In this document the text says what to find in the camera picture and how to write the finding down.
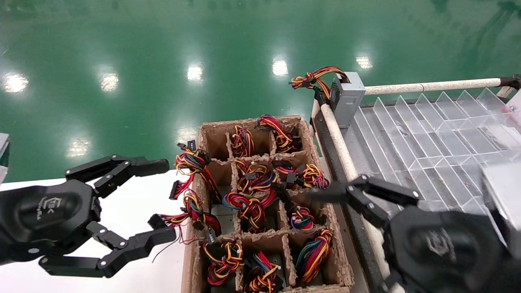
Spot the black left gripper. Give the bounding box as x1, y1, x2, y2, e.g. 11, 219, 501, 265
0, 155, 177, 279

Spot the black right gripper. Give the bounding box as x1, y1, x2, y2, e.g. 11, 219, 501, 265
309, 175, 509, 293

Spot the power supply with coloured wires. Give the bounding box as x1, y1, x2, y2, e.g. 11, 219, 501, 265
148, 190, 223, 262
170, 140, 223, 203
272, 161, 329, 192
290, 66, 366, 129
232, 125, 256, 157
288, 205, 316, 233
201, 240, 245, 286
235, 160, 278, 194
222, 185, 282, 233
256, 114, 303, 153
295, 229, 333, 283
244, 251, 283, 293

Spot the clear acrylic divider tray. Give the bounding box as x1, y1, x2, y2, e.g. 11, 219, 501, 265
354, 87, 521, 228

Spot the brown cardboard divider box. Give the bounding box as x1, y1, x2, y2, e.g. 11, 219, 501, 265
181, 115, 355, 293

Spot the grey metal object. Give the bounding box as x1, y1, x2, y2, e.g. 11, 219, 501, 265
0, 133, 10, 184

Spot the black tube corner joint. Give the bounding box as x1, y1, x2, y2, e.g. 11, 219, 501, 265
314, 86, 331, 107
500, 74, 521, 91

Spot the clear bag with red print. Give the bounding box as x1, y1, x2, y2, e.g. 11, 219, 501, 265
506, 90, 521, 119

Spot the long white cart rail tube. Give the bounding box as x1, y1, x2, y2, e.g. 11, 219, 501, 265
364, 77, 503, 97
321, 103, 407, 293

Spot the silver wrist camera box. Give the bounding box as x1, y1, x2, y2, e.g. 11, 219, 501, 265
482, 161, 521, 247

